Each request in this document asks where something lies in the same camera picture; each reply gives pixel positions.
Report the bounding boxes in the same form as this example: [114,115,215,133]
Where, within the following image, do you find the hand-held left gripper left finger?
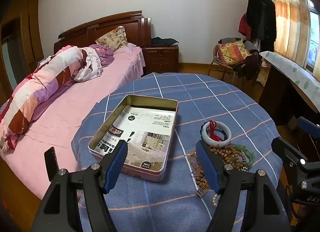
[31,140,128,232]

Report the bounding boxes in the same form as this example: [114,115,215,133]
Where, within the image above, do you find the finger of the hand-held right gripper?
[297,116,320,151]
[271,136,320,190]

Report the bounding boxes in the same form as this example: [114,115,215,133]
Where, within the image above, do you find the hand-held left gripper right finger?
[195,140,292,232]

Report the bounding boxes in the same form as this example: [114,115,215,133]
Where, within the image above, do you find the wooden bead necklace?
[184,144,248,191]

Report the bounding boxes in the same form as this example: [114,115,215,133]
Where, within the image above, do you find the white jade bangle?
[201,121,232,147]

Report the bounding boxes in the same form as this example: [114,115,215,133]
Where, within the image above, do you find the pink metal tin box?
[88,94,179,183]

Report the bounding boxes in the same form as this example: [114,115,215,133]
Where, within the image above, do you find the red knotted cord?
[209,120,227,143]

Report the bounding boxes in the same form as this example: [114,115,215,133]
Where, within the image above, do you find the green jade bracelet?
[230,144,255,170]

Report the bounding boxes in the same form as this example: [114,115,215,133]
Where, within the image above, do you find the dark purple bead bracelet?
[200,120,232,142]

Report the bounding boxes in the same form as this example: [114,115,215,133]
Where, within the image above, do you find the dark wooden desk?
[259,64,320,126]

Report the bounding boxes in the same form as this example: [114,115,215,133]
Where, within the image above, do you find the printed paper liner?
[100,105,177,172]

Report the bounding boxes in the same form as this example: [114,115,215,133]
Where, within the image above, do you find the leaf print desk cover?
[259,50,320,90]

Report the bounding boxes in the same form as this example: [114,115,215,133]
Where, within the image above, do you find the black phone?
[44,146,59,182]

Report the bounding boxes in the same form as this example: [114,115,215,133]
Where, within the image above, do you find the blue plaid tablecloth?
[71,72,288,232]

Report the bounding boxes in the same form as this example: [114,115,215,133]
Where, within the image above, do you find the bed with pink sheet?
[0,43,146,200]

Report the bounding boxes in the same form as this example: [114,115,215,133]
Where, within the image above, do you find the dark clothes on chair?
[235,52,260,81]

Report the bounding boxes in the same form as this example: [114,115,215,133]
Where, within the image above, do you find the window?
[306,0,320,70]

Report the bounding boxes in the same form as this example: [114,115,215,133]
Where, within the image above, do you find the orange patterned curtain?
[252,0,310,70]

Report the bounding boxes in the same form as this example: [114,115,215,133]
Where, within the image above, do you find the colourful patchwork cushion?
[218,39,253,66]

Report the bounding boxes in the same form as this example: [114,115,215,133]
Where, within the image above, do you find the pink patchwork quilt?
[0,45,103,150]

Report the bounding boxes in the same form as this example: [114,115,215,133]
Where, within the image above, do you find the purple blanket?
[89,44,116,68]

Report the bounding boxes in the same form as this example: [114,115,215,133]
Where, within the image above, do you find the wooden nightstand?
[142,45,179,73]

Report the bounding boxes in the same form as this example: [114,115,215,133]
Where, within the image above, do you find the black hanging coat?
[246,0,277,52]

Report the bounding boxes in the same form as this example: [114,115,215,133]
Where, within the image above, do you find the red hanging jacket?
[238,13,252,41]

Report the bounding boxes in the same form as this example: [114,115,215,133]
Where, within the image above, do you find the floral pillow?
[95,25,128,52]

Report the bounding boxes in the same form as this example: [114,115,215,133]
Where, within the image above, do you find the dark folded clothes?
[151,37,179,46]

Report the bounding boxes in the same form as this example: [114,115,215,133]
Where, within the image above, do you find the wooden headboard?
[58,10,152,47]

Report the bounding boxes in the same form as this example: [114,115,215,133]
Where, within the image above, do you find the wooden wardrobe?
[0,0,45,97]

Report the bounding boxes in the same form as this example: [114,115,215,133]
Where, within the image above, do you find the white pearl bracelet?
[211,191,221,207]

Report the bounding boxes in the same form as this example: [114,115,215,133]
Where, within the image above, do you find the metal frame chair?
[209,38,260,83]

